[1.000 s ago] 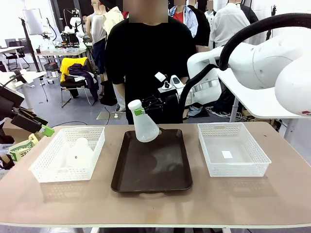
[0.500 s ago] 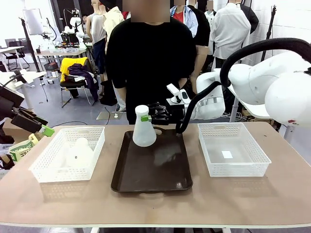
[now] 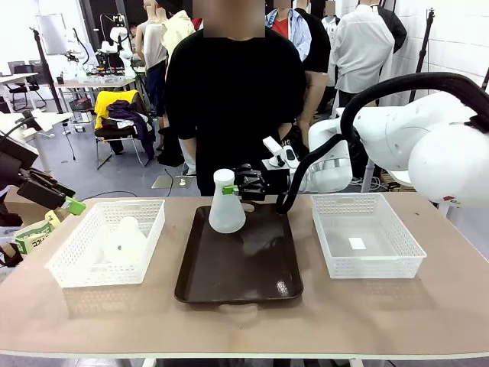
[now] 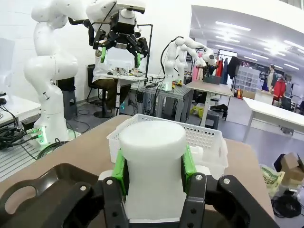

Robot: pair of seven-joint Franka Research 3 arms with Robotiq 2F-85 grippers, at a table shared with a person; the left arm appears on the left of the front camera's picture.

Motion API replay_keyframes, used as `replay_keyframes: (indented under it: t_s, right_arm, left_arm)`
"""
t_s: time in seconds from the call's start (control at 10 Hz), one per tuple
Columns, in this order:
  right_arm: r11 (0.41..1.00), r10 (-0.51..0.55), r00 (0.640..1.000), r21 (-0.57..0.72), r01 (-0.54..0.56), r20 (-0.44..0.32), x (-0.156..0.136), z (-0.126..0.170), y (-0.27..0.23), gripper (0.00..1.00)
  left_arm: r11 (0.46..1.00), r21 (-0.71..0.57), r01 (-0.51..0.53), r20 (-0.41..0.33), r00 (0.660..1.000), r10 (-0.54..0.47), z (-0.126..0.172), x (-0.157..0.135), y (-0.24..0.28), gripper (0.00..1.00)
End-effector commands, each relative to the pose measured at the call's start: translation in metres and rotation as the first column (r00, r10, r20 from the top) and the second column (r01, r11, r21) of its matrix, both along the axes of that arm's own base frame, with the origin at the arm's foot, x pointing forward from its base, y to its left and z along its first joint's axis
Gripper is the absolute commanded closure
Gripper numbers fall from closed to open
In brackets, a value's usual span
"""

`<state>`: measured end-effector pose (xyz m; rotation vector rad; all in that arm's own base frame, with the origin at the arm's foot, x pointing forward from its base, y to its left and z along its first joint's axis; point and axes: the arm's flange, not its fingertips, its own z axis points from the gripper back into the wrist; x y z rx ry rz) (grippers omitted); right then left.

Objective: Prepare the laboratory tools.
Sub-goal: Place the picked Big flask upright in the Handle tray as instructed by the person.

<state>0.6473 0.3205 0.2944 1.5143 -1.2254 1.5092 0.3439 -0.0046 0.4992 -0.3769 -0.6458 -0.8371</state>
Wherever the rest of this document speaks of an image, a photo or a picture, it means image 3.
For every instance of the person in black sweater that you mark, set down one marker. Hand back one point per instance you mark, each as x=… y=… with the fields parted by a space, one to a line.
x=237 y=95

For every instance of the green white paper bag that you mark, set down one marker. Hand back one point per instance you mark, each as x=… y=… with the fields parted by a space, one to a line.
x=34 y=237

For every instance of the bystander in blue shirt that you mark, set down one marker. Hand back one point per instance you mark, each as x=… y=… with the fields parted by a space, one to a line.
x=298 y=30

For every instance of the white standing desk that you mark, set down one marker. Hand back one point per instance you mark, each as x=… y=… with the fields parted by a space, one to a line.
x=49 y=120

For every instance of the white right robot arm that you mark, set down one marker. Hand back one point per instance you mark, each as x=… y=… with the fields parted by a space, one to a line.
x=420 y=134

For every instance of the black storage crate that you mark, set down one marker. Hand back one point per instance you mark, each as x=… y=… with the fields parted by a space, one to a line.
x=80 y=105

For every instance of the white paper label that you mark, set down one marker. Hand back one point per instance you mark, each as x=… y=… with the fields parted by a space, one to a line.
x=356 y=243

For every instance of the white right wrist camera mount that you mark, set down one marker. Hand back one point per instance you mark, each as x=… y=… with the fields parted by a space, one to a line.
x=279 y=151

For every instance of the white perforated plastic basket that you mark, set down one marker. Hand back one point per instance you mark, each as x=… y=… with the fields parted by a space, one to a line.
x=126 y=276
x=366 y=267

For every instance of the black tripod stand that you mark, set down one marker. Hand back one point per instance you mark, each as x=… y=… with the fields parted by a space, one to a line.
x=424 y=42

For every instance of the yellow garment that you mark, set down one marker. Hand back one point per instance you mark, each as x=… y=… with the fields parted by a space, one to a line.
x=103 y=103

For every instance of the mannequin in white shirt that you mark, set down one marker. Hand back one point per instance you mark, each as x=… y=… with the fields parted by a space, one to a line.
x=359 y=49

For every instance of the black office chair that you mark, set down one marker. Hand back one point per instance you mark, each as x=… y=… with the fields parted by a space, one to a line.
x=23 y=86

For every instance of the black light stand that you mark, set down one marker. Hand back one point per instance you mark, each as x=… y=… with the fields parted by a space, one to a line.
x=47 y=72

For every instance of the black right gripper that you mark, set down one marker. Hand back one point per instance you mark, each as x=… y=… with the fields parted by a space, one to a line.
x=277 y=185

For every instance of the purple garment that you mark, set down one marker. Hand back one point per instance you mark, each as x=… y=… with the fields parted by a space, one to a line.
x=141 y=126

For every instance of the dark brown plastic tray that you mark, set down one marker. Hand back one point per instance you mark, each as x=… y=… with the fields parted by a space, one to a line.
x=237 y=267

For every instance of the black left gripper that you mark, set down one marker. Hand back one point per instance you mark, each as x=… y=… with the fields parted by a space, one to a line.
x=11 y=172

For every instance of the mannequin in pale yellow shirt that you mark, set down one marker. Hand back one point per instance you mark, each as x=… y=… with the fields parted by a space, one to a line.
x=177 y=26

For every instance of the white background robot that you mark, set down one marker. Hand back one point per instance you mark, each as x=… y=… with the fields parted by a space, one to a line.
x=116 y=38

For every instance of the black metal chair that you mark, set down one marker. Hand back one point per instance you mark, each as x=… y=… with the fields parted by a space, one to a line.
x=114 y=134

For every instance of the translucent white conical flask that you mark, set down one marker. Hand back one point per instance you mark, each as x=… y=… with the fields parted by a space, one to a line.
x=126 y=237
x=225 y=218

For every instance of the brown cardboard box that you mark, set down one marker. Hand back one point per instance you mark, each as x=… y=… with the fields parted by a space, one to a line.
x=19 y=202

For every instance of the white cluttered work table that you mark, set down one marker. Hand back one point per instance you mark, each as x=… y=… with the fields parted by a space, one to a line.
x=91 y=81

